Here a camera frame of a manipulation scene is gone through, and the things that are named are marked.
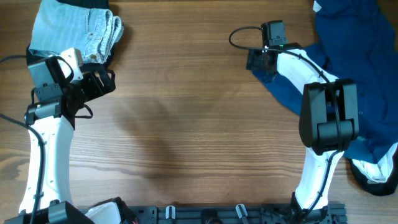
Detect blue t-shirt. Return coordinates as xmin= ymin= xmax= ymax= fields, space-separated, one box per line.
xmin=251 ymin=0 xmax=398 ymax=165

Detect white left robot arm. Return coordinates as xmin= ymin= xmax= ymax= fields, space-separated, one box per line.
xmin=7 ymin=70 xmax=123 ymax=223

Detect folded light blue jeans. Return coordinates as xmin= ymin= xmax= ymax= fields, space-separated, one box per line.
xmin=28 ymin=0 xmax=124 ymax=65

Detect white printed t-shirt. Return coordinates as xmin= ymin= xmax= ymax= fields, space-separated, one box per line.
xmin=313 ymin=0 xmax=398 ymax=184

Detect black garment under pile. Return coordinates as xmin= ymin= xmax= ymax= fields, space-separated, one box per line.
xmin=348 ymin=152 xmax=397 ymax=197

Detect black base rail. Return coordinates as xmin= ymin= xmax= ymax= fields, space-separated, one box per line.
xmin=124 ymin=203 xmax=348 ymax=224

